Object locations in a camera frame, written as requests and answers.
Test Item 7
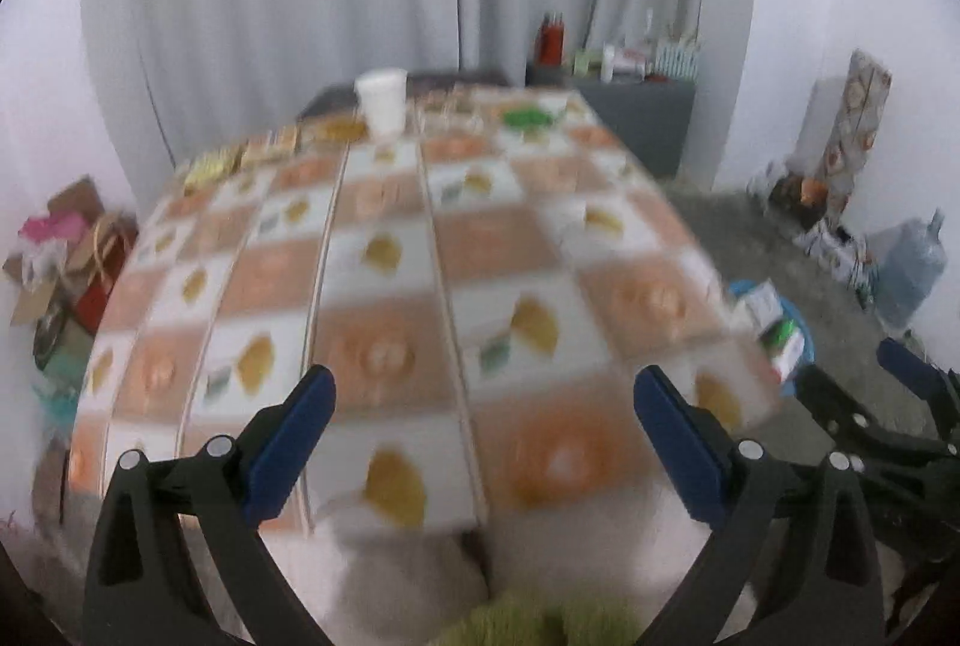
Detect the white blue medicine box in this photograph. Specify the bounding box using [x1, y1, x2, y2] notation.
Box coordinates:
[732, 280, 782, 337]

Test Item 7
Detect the blue mesh trash basket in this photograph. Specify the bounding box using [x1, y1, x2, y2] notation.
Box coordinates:
[727, 280, 815, 396]

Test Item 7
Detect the dark printed box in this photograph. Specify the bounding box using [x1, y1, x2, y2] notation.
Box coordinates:
[768, 173, 828, 231]

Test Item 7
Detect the pile of cardboard bags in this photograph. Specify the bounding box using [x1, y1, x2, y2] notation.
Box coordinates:
[2, 175, 139, 392]

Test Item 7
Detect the patterned tablecloth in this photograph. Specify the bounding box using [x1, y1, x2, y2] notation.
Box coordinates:
[67, 86, 779, 537]

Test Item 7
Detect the grey cabinet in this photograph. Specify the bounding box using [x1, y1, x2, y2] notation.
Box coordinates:
[526, 64, 695, 180]

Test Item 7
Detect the green perforated basket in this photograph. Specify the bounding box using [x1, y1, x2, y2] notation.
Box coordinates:
[652, 35, 700, 82]

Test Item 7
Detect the white bottle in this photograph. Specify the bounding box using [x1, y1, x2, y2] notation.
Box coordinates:
[599, 44, 617, 83]

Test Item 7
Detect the white paper cup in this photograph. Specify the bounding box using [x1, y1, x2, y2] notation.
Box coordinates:
[355, 69, 407, 139]

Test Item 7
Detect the red can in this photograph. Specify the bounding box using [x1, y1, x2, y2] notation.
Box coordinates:
[535, 12, 565, 67]

